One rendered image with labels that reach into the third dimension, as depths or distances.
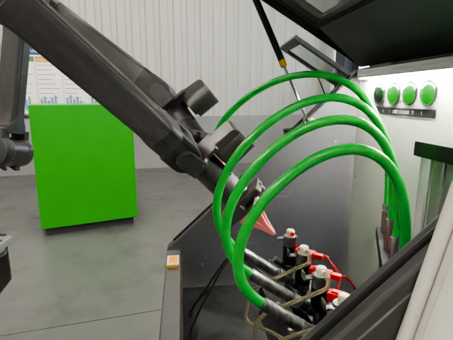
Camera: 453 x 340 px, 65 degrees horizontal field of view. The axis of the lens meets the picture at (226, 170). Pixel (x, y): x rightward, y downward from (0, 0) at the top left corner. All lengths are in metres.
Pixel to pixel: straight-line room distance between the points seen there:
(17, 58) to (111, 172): 2.95
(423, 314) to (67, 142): 3.65
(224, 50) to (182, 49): 0.83
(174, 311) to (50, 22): 0.56
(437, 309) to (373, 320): 0.07
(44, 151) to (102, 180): 0.60
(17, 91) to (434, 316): 0.97
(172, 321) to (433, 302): 0.49
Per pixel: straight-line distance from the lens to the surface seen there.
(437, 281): 0.40
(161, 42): 7.19
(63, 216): 4.01
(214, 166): 0.67
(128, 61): 0.92
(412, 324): 0.42
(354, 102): 0.63
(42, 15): 0.54
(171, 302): 0.81
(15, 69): 1.06
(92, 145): 3.87
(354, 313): 0.42
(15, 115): 1.05
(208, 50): 7.37
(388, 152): 0.57
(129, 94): 0.57
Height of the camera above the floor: 1.37
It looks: 11 degrees down
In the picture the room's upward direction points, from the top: straight up
